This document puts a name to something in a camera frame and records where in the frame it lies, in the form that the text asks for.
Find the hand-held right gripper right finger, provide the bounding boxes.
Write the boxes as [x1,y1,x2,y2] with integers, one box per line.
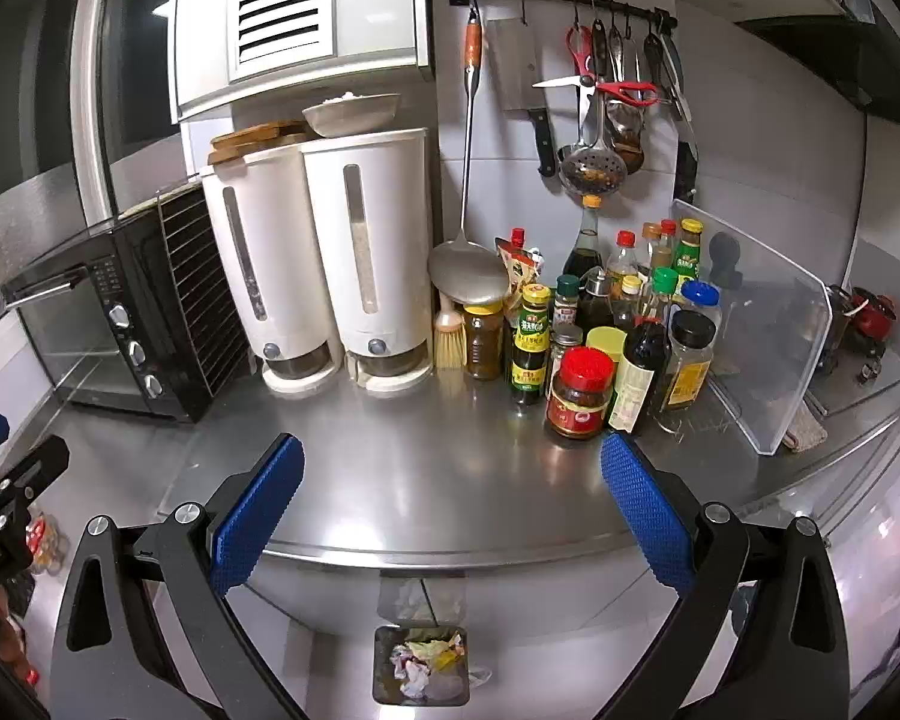
[600,431,852,720]

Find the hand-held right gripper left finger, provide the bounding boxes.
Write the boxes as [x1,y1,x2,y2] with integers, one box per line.
[51,433,306,720]

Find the square stainless steel trash bin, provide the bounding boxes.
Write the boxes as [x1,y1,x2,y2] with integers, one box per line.
[373,622,472,707]

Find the red printed plastic bag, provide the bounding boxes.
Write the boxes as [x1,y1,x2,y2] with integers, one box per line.
[28,514,71,575]

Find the red-lidded chili sauce jar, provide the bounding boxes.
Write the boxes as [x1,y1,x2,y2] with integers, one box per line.
[545,346,617,442]

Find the large dark soy sauce bottle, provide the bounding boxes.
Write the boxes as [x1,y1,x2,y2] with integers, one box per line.
[607,315,673,437]

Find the black-lidded seasoning jar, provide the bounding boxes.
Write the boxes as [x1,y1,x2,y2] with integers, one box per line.
[655,308,718,414]

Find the black toaster oven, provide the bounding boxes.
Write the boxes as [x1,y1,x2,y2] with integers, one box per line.
[0,199,252,425]

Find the yellow-lidded jar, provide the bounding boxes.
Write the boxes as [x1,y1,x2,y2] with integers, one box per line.
[585,325,628,369]

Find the small jar silver lid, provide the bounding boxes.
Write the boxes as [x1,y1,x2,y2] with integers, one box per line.
[547,325,587,399]

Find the beige dish cloth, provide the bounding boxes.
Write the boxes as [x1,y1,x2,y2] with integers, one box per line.
[783,400,830,454]

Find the green-label bottle yellow cap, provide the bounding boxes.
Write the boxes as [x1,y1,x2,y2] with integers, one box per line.
[509,284,555,407]

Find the clear plastic splash guard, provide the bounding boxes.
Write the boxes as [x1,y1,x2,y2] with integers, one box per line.
[670,199,833,457]

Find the dark glass oil cruet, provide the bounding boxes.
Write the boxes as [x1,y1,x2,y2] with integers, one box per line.
[577,267,617,339]

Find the small yellow-capped bottle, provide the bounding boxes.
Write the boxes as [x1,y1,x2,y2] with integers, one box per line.
[614,274,644,328]

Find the blue-lidded jar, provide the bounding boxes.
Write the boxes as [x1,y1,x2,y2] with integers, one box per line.
[679,279,724,332]

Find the green-capped glass bottle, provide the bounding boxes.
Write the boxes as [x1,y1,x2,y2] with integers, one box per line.
[640,265,680,320]

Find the white crumpled tissue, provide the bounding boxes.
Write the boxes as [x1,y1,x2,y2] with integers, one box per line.
[388,641,434,697]

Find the green-capped spice jar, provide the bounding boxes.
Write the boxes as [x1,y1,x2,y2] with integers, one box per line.
[553,274,583,332]

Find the yellow green crumpled wrapper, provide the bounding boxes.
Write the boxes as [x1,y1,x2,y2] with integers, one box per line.
[407,632,467,673]

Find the brown sauce jar yellow lid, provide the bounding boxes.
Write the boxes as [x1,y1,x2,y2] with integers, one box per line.
[462,302,508,380]

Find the bristle scrubbing brush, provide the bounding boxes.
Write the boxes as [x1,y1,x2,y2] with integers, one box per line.
[432,307,468,371]

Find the red-capped clear bottle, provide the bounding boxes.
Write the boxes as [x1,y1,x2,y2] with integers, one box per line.
[605,230,641,294]

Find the white rice dispenser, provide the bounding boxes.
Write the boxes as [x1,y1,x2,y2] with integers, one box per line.
[300,127,437,397]
[199,144,345,394]

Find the yellow-capped green bottle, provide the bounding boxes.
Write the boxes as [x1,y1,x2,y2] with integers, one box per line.
[670,218,705,283]

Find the tall dark bottle yellow cap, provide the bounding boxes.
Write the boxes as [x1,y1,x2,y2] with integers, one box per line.
[562,195,605,287]

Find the red-capped sauce pouch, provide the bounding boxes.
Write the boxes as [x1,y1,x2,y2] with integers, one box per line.
[494,227,545,294]

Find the red cooking pot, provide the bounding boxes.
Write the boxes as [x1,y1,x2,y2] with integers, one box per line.
[846,286,899,355]

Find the steel skimmer spoon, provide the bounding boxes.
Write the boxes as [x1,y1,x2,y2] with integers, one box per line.
[559,19,630,200]

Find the wooden cutting boards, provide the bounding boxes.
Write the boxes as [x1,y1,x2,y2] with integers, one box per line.
[208,120,308,167]

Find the steel ladle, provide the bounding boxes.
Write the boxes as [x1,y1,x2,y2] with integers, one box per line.
[607,24,647,175]

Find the grey bowl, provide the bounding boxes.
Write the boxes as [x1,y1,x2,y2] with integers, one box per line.
[301,92,403,139]

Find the hanging steel utensils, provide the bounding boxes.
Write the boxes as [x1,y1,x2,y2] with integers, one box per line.
[643,24,695,125]

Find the black range hood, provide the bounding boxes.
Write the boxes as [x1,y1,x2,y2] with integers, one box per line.
[735,0,900,122]

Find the white vented cabinet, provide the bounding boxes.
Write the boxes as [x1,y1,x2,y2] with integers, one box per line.
[172,0,433,122]

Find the black wire rack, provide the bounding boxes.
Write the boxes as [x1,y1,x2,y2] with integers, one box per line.
[155,184,253,400]

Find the steel spatula wooden handle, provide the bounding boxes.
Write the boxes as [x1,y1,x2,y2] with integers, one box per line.
[427,7,512,309]

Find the black-handled knife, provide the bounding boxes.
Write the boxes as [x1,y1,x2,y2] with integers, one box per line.
[675,136,701,200]

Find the red-handled kitchen shears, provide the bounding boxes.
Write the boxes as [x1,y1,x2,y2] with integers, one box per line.
[596,80,660,108]

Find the red-handled kitchen scissors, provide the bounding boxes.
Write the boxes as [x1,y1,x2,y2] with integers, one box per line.
[532,24,602,92]

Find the steel cleaver black handle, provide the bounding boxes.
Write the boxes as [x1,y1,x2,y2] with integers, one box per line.
[487,17,558,178]

